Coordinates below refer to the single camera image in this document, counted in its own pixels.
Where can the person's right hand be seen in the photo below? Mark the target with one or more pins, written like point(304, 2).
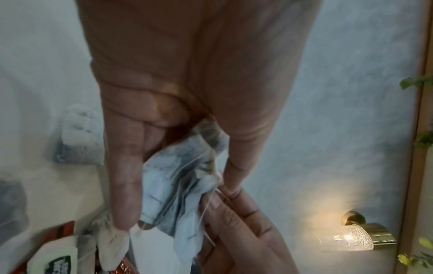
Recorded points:
point(243, 240)

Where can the person's left hand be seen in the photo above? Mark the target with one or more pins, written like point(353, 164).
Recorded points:
point(189, 67)

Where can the white tea bag green tag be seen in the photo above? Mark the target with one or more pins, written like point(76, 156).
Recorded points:
point(182, 187)

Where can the pile of tea bags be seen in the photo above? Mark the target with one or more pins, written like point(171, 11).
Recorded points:
point(111, 240)

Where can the pile of red coffee sachets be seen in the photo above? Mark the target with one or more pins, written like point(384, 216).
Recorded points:
point(56, 231)

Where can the green hanging plant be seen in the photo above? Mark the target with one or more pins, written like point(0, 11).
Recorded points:
point(423, 140)

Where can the brass glass wall lamp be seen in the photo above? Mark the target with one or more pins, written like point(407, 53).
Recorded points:
point(355, 236)

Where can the wooden wall frame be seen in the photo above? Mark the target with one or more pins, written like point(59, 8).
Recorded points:
point(417, 160)

